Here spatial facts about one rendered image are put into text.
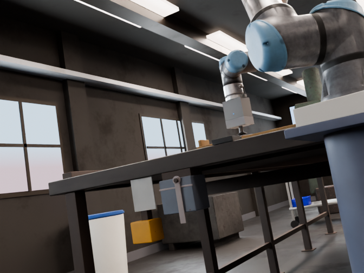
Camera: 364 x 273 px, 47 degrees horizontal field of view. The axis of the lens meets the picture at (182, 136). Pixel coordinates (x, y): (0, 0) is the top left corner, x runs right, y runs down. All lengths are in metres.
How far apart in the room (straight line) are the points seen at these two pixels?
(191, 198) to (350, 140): 0.66
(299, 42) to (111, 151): 4.94
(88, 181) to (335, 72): 1.10
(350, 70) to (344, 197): 0.27
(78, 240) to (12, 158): 2.91
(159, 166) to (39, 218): 3.38
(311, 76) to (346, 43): 7.12
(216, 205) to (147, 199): 4.16
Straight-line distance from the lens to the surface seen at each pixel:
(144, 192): 1.55
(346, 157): 0.92
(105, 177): 1.66
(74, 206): 1.81
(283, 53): 0.93
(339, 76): 0.95
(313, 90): 8.03
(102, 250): 4.56
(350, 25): 0.99
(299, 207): 4.49
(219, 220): 5.69
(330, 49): 0.97
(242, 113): 1.53
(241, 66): 1.46
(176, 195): 1.43
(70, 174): 1.92
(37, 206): 4.77
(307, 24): 0.96
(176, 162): 1.45
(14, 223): 4.59
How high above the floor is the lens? 0.77
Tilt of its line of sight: 8 degrees up
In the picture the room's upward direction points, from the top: 9 degrees counter-clockwise
